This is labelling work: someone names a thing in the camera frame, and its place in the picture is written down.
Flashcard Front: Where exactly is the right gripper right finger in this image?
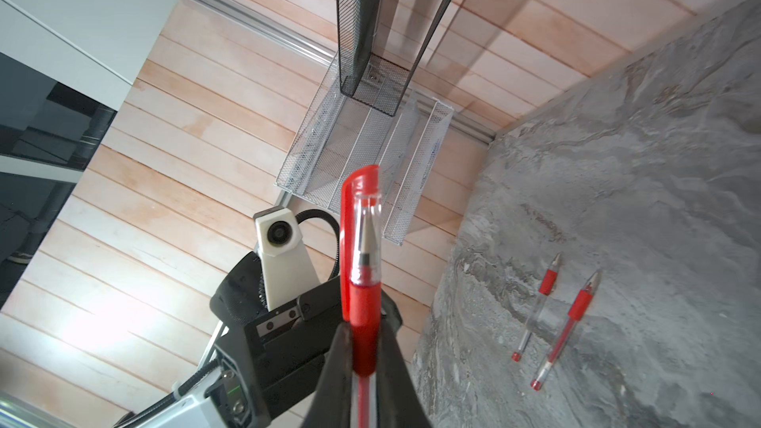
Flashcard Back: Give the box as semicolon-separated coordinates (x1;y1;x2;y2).
376;320;432;428

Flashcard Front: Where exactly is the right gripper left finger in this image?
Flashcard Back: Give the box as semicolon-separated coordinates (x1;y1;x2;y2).
301;322;354;428

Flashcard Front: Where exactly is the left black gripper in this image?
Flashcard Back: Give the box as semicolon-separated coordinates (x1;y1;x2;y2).
209;252;344;427

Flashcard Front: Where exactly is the red gel pen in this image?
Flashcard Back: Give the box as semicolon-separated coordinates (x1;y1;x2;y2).
511;253;562;362
530;271;602;392
350;195;382;427

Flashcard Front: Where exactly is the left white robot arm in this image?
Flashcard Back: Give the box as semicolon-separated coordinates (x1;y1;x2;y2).
119;252;429;427

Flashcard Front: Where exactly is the white wire mesh shelf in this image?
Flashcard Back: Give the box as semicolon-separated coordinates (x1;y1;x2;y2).
277;57;454;245

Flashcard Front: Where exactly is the black wire mesh basket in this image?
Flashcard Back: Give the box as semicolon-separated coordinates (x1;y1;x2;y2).
336;0;452;116

